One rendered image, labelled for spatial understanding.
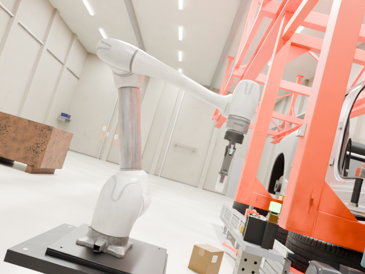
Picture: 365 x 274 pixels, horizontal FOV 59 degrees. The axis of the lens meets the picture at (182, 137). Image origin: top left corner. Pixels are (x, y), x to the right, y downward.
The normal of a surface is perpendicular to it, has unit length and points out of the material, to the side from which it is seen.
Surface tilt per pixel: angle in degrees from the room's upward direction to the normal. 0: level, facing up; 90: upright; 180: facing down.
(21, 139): 90
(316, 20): 90
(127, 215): 91
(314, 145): 90
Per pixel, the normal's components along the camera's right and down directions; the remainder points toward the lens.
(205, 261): -0.54, -0.25
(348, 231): -0.01, -0.11
